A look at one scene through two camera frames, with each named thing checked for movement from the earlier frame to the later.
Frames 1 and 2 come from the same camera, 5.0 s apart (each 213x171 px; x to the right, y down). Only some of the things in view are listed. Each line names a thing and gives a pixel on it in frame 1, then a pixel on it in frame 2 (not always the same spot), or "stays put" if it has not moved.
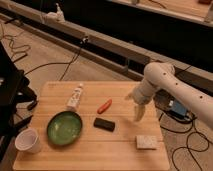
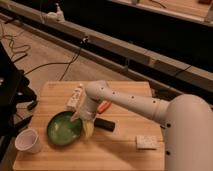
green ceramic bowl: x=64 y=127 stays put
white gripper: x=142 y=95 to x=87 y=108
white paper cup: x=28 y=140 stays put
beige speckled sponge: x=146 y=142 stays put
